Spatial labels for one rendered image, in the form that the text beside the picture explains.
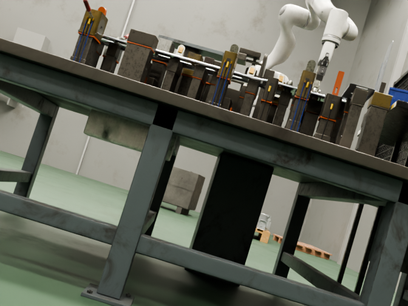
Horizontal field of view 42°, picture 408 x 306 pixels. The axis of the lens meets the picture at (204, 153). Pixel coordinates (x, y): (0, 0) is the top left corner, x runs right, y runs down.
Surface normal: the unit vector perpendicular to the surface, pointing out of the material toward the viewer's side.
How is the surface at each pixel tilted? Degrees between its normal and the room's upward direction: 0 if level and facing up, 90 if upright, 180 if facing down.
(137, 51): 90
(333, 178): 90
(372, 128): 90
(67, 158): 90
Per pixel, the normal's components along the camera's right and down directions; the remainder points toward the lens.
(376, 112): -0.11, -0.11
